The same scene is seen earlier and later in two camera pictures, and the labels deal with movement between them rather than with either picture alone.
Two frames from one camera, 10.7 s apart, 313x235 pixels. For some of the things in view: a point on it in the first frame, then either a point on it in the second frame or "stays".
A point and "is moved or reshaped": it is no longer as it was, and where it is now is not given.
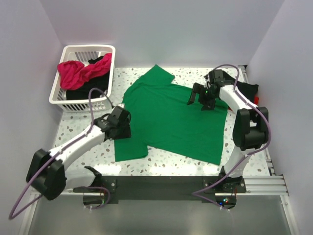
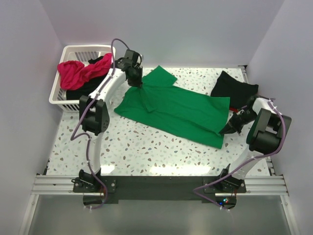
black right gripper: x=196 y=89 -> x=232 y=127
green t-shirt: x=162 y=122 is moved or reshaped
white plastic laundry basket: x=83 y=54 stays
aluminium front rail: x=264 y=185 stays
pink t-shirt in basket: x=74 y=75 stays
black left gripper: x=126 y=133 -> x=138 y=83
